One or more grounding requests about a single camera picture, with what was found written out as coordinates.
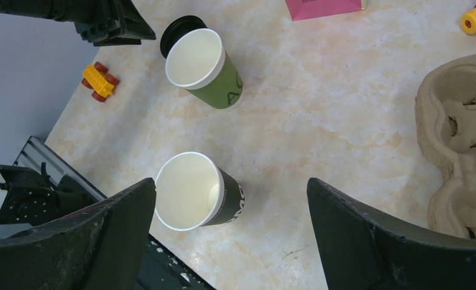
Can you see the pink paper bag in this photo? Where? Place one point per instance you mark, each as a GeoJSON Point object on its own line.
{"type": "Point", "coordinates": [309, 9]}

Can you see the green paper cup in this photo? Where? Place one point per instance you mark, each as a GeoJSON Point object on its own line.
{"type": "Point", "coordinates": [199, 64]}

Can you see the black cup lid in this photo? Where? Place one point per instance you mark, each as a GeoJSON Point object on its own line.
{"type": "Point", "coordinates": [178, 29]}

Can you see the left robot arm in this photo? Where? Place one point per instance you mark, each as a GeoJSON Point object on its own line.
{"type": "Point", "coordinates": [57, 10]}

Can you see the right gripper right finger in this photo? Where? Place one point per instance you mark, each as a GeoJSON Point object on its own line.
{"type": "Point", "coordinates": [361, 247]}

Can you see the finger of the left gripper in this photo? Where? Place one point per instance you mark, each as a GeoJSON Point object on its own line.
{"type": "Point", "coordinates": [115, 23]}

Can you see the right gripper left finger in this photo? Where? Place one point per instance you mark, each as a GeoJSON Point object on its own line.
{"type": "Point", "coordinates": [100, 246]}

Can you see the brown pulp cup carrier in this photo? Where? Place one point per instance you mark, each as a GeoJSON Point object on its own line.
{"type": "Point", "coordinates": [445, 112]}

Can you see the black paper cup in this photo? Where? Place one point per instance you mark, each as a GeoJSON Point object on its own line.
{"type": "Point", "coordinates": [192, 192]}

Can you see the yellow red toy car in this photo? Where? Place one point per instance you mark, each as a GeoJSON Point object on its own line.
{"type": "Point", "coordinates": [97, 78]}

